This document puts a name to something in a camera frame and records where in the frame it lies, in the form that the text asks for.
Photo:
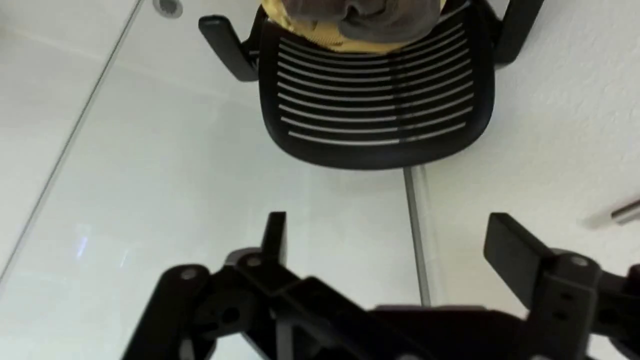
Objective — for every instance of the glass shower door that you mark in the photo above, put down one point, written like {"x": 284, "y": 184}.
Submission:
{"x": 200, "y": 200}

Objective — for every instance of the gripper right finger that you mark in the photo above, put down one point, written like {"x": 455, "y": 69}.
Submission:
{"x": 565, "y": 290}

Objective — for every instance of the round metal shower drain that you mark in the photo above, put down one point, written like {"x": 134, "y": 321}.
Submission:
{"x": 168, "y": 7}

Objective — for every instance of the grey cloth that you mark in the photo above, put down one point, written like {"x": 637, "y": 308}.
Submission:
{"x": 370, "y": 20}

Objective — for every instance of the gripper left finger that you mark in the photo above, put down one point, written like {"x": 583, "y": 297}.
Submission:
{"x": 175, "y": 310}

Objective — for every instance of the black slatted office chair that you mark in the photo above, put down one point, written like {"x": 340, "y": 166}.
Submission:
{"x": 370, "y": 145}

